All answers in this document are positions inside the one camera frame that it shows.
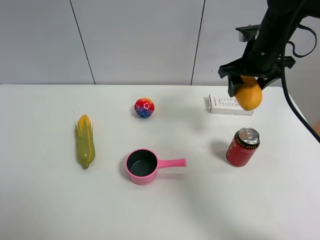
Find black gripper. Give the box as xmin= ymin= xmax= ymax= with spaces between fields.
xmin=218 ymin=37 xmax=283 ymax=97

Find orange yellow mango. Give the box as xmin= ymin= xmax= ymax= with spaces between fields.
xmin=235 ymin=75 xmax=263 ymax=111

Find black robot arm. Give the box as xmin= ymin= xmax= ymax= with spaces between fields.
xmin=218 ymin=0 xmax=320 ymax=97

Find white printed carton box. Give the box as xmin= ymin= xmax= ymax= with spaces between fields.
xmin=208 ymin=94 xmax=254 ymax=116

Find red soda can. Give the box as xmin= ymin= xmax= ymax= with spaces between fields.
xmin=226 ymin=127 xmax=260 ymax=167

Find multicolour star ball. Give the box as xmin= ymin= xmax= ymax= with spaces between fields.
xmin=134 ymin=97 xmax=155 ymax=119

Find pink toy saucepan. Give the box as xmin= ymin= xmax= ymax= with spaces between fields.
xmin=125 ymin=148 xmax=187 ymax=186

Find green yellow toy corn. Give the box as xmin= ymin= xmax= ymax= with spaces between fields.
xmin=74 ymin=114 xmax=96 ymax=169

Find black cable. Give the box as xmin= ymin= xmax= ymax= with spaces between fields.
xmin=281 ymin=23 xmax=320 ymax=144

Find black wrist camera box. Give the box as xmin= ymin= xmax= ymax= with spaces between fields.
xmin=235 ymin=24 xmax=260 ymax=42

